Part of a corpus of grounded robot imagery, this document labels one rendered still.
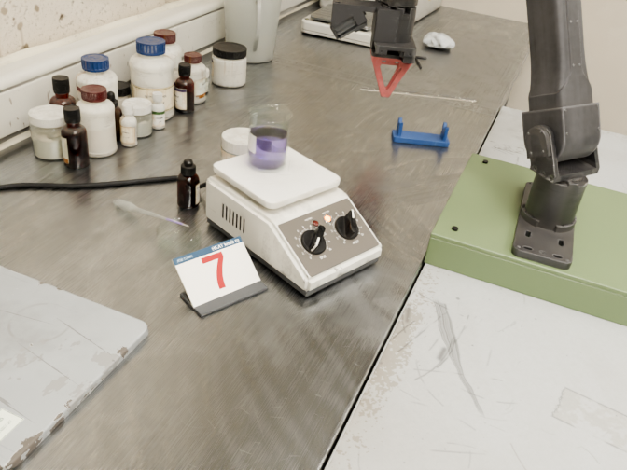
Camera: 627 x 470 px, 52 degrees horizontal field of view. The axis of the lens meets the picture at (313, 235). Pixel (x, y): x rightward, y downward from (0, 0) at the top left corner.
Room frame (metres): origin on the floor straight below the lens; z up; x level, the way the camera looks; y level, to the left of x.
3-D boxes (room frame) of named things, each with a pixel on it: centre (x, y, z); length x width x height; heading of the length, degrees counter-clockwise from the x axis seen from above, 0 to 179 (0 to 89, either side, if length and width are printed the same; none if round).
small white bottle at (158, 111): (0.99, 0.28, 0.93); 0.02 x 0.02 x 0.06
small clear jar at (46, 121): (0.85, 0.40, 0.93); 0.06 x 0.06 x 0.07
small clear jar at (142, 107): (0.96, 0.31, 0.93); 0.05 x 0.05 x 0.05
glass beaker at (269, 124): (0.73, 0.07, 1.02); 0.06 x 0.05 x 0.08; 158
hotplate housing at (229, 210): (0.70, 0.04, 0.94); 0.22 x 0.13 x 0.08; 47
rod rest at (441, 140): (1.07, -0.17, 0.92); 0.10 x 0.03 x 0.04; 93
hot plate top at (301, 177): (0.72, 0.06, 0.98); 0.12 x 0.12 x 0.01; 47
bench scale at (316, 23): (1.70, -0.05, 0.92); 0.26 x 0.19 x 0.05; 73
